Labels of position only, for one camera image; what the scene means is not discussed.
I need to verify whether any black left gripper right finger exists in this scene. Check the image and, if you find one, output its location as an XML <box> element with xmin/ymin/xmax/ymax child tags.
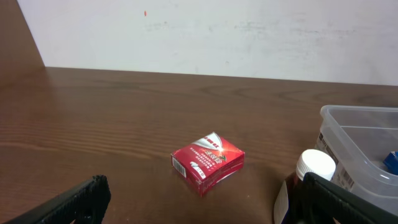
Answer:
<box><xmin>301</xmin><ymin>172</ymin><xmax>397</xmax><ymax>224</ymax></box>

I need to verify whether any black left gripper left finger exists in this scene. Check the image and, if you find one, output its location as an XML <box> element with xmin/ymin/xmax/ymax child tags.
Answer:
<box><xmin>6</xmin><ymin>175</ymin><xmax>111</xmax><ymax>224</ymax></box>

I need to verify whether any black bottle white cap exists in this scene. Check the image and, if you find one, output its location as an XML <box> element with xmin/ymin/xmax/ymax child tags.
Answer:
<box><xmin>273</xmin><ymin>149</ymin><xmax>336</xmax><ymax>224</ymax></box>

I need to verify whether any blue fever patch box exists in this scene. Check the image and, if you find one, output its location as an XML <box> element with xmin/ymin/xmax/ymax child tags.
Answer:
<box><xmin>383</xmin><ymin>151</ymin><xmax>398</xmax><ymax>175</ymax></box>

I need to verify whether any red packet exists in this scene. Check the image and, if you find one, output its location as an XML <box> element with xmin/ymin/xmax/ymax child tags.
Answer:
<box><xmin>171</xmin><ymin>132</ymin><xmax>245</xmax><ymax>196</ymax></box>

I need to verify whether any clear plastic container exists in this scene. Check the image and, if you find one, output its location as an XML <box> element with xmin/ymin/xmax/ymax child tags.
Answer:
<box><xmin>315</xmin><ymin>105</ymin><xmax>397</xmax><ymax>214</ymax></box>

